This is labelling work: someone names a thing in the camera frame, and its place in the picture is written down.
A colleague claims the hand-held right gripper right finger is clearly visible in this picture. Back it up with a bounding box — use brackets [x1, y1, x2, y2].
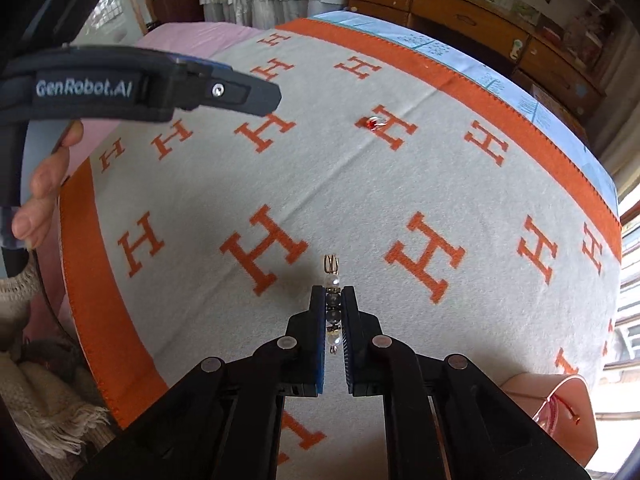
[343, 285, 593, 480]

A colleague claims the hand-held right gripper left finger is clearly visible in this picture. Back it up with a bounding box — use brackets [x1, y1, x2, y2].
[72, 285, 327, 480]

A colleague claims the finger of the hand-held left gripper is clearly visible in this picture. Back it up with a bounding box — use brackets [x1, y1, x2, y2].
[171, 61, 284, 124]
[170, 54, 234, 73]

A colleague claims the orange jewellery box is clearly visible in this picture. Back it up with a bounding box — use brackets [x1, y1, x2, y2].
[500, 372, 601, 471]

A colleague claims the person's left hand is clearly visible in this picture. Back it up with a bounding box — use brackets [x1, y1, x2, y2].
[12, 120, 85, 250]

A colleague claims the pink bedding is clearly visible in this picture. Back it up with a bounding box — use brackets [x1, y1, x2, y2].
[37, 22, 268, 311]

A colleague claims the white lattice window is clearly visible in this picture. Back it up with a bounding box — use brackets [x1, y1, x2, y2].
[75, 0, 151, 48]

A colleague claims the grey and orange printed blanket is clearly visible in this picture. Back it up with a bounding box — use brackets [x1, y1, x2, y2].
[57, 17, 623, 480]

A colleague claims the brown wooden dresser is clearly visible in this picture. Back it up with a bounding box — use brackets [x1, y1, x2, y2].
[346, 0, 608, 121]

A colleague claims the cream fringed knit throw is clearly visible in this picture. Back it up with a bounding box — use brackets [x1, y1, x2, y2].
[0, 255, 116, 461]

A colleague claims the colourful dresser-top clutter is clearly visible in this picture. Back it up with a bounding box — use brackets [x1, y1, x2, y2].
[375, 0, 621, 61]

